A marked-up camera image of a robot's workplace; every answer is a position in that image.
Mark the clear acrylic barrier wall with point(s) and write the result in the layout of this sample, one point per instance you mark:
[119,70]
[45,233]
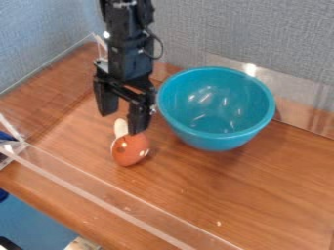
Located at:
[262,197]

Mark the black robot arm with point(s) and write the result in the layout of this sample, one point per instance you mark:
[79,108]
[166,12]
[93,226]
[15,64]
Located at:
[127,19]

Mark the blue plastic bowl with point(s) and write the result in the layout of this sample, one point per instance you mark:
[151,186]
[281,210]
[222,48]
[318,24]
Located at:
[215,106]

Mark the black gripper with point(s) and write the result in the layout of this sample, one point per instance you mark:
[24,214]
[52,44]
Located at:
[122,79]

